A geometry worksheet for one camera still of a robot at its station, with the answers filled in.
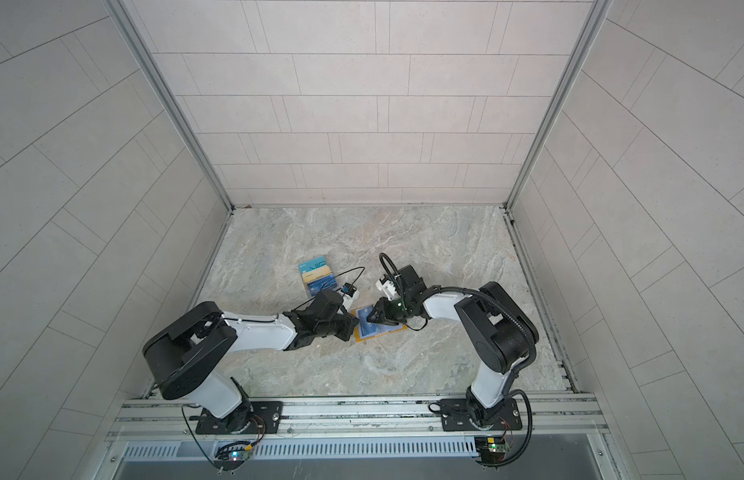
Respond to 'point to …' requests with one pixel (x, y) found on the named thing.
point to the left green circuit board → (233, 453)
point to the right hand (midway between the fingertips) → (370, 322)
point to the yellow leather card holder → (398, 327)
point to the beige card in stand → (315, 273)
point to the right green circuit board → (490, 444)
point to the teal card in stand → (312, 264)
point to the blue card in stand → (325, 283)
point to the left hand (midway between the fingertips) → (367, 321)
